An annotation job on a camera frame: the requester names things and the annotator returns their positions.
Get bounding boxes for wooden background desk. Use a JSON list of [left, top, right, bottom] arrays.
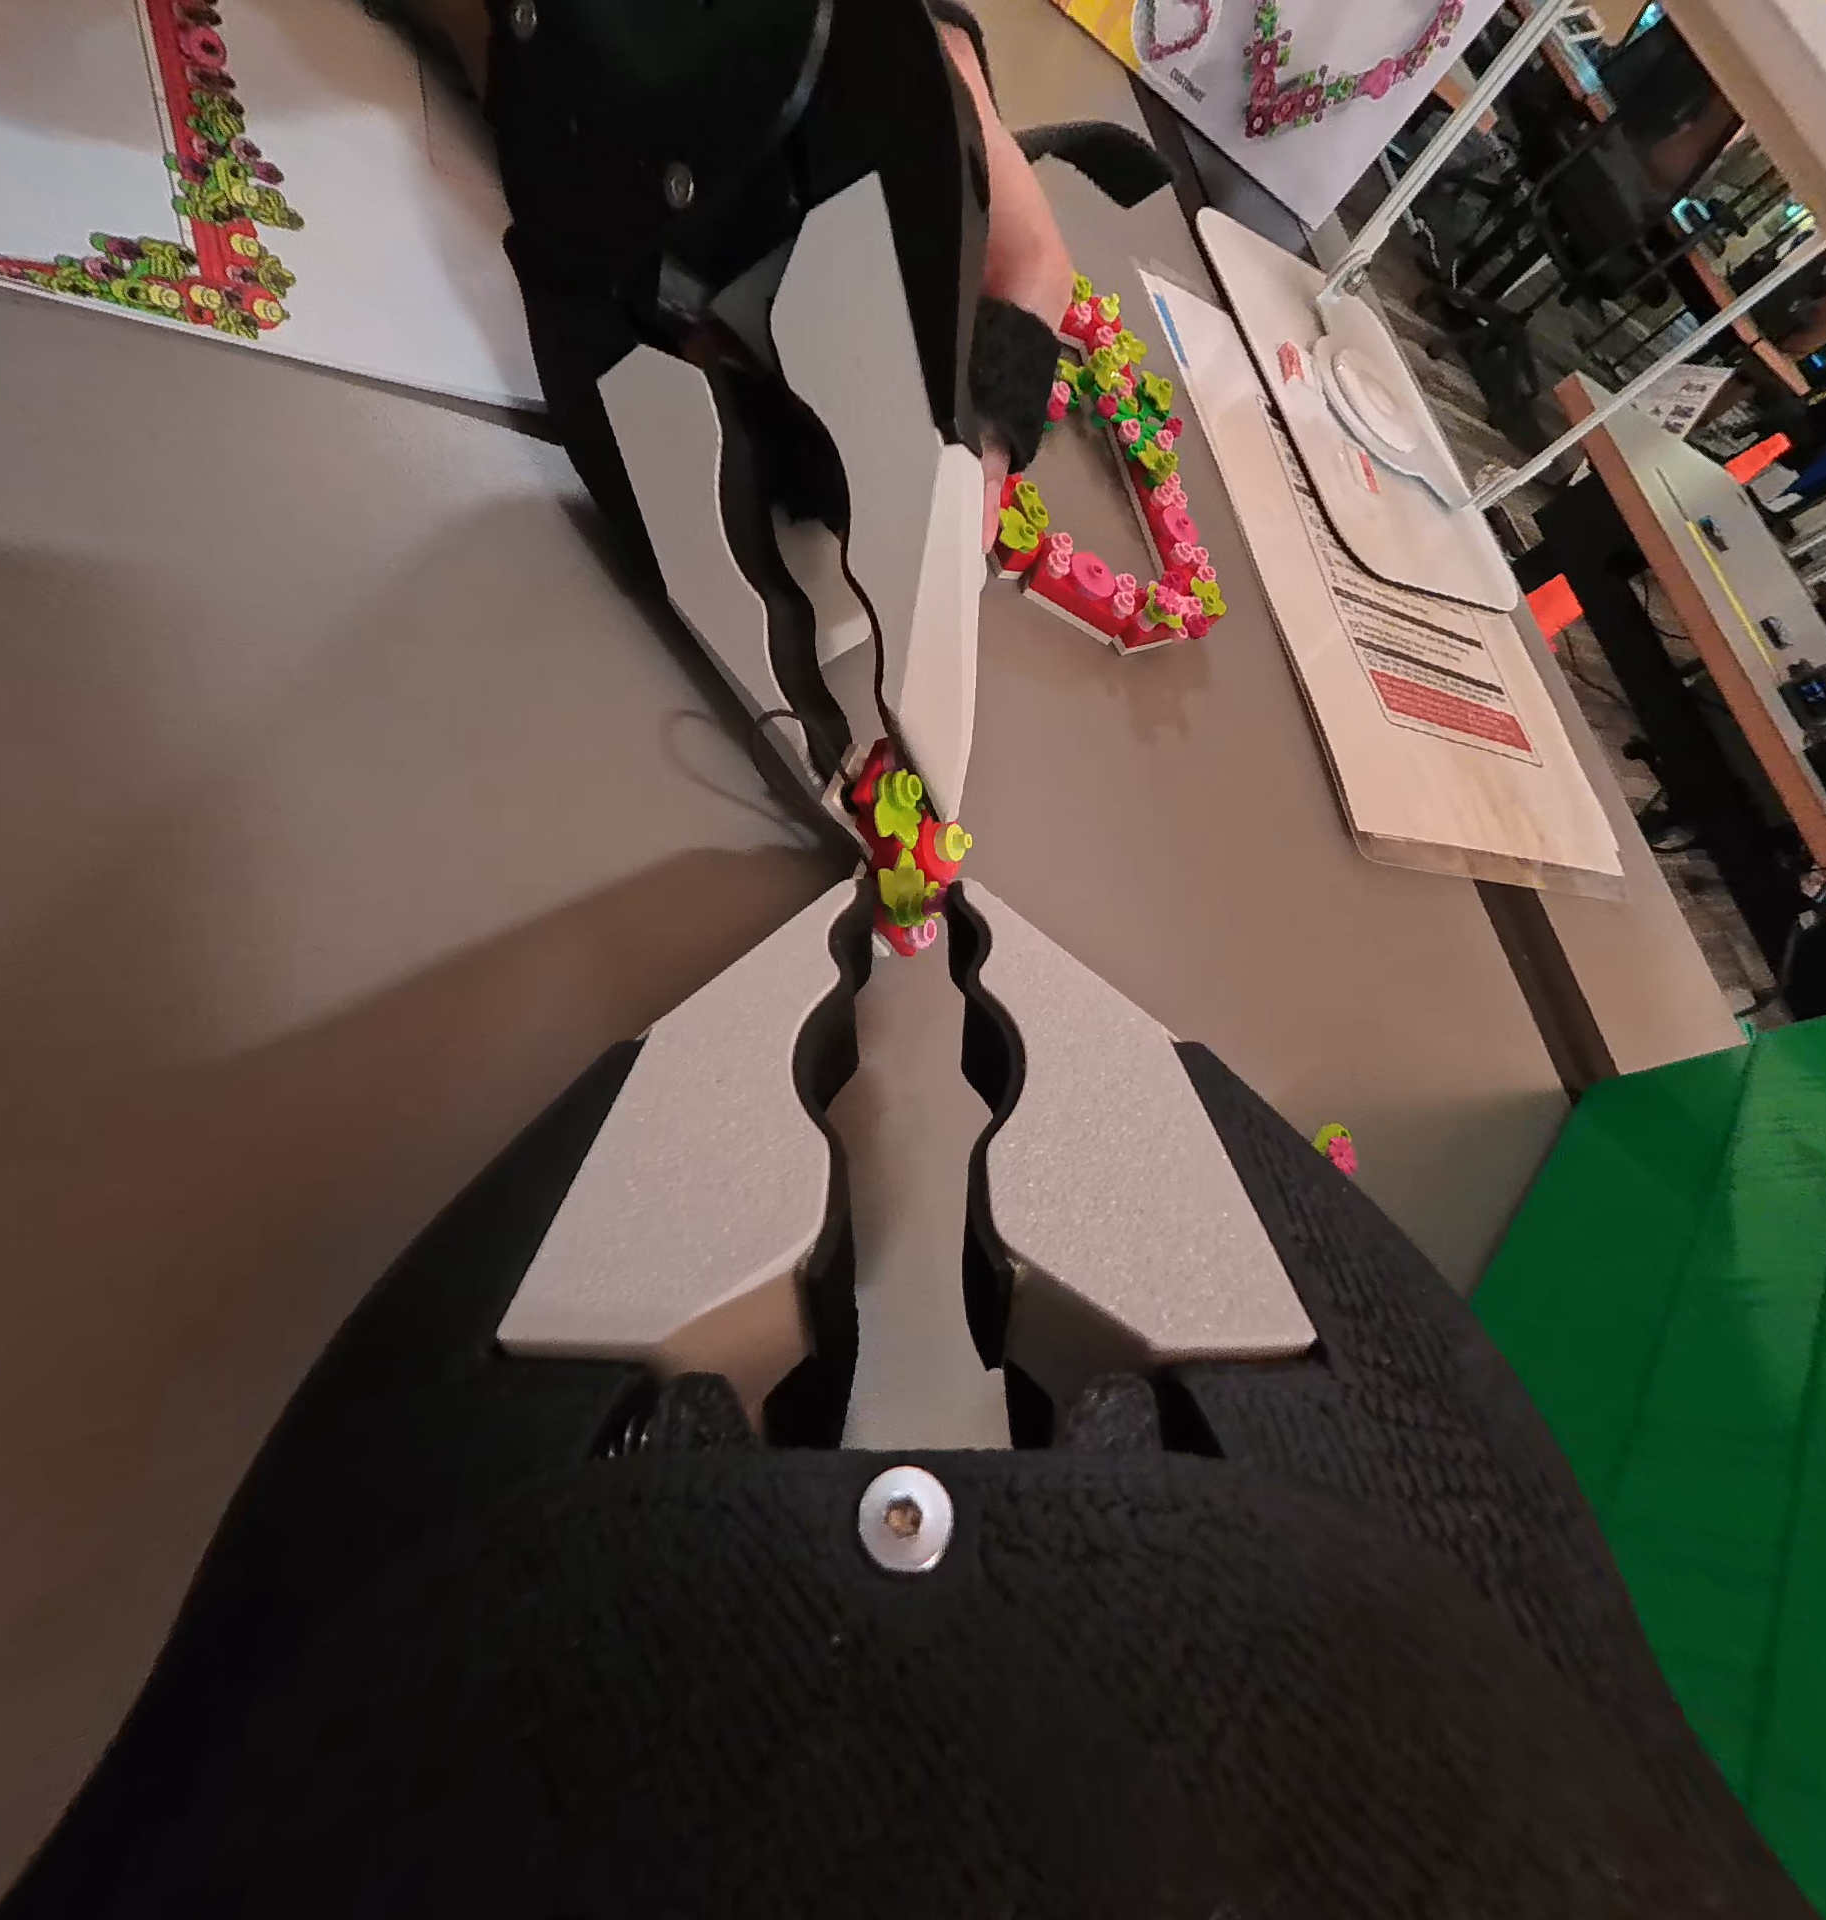
[[1555, 375, 1826, 952]]

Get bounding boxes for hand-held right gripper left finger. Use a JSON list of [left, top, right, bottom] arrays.
[[496, 877, 872, 1436]]

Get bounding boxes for black elastic loop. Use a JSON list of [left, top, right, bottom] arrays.
[[750, 708, 841, 797]]

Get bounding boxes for small red lego flower segment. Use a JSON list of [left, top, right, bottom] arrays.
[[846, 738, 978, 959]]

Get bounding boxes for lego picture poster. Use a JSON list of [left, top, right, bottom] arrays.
[[1056, 0, 1505, 227]]

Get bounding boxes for person's left hand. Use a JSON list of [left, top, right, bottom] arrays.
[[971, 142, 1079, 549]]

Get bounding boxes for white lego instruction sheet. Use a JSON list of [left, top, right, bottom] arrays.
[[0, 0, 547, 411]]

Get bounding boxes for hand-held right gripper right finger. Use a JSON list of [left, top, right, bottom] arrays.
[[946, 879, 1320, 1411]]

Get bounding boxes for white desk lamp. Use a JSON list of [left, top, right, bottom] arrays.
[[1311, 0, 1607, 511]]

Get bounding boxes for white rounded board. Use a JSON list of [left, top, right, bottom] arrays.
[[1195, 208, 1521, 616]]

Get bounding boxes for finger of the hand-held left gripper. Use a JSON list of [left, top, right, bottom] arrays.
[[767, 167, 995, 822], [597, 341, 848, 805]]

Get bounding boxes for laminated paper sheet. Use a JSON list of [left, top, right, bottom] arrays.
[[1136, 262, 1628, 900]]

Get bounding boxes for red lego flower heart frame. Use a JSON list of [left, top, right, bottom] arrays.
[[991, 273, 1230, 654]]

